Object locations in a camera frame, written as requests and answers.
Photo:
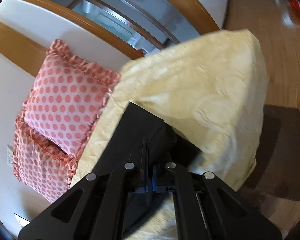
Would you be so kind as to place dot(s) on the cream yellow bedspread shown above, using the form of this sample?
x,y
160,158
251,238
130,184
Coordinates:
x,y
211,91

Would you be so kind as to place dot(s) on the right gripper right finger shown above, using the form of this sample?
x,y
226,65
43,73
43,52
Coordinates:
x,y
207,208

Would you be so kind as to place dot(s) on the pink polka-dot pillow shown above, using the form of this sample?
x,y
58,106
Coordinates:
x,y
39,163
68,97

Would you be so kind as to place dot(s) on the black pants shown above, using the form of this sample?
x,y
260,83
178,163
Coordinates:
x,y
147,141

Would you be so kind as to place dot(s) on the wooden door frame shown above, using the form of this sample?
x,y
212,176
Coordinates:
x,y
136,27

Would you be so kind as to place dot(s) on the right pink polka-dot pillow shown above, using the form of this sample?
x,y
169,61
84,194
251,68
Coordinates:
x,y
68,97

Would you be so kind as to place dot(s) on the wooden bed headboard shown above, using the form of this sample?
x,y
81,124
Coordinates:
x,y
21,50

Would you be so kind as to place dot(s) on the left pink polka-dot pillow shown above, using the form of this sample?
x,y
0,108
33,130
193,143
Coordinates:
x,y
39,163

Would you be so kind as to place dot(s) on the white wall socket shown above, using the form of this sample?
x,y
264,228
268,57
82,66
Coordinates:
x,y
9,155

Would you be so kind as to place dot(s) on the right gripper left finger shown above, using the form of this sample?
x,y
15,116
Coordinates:
x,y
95,204

